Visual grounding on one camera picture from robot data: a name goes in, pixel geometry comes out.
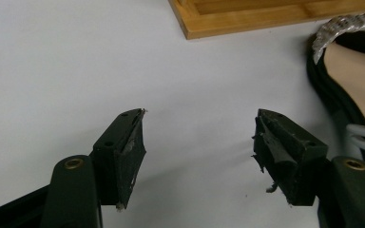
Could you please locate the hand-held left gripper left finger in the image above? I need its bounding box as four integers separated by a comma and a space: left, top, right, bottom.
89, 107, 147, 212

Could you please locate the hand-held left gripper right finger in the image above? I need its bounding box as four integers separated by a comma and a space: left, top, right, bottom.
251, 108, 330, 207

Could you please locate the silver block heel sandal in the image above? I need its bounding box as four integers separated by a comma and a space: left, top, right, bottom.
306, 12, 365, 174

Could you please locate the wooden tray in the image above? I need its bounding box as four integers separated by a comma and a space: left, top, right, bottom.
168, 0, 365, 41

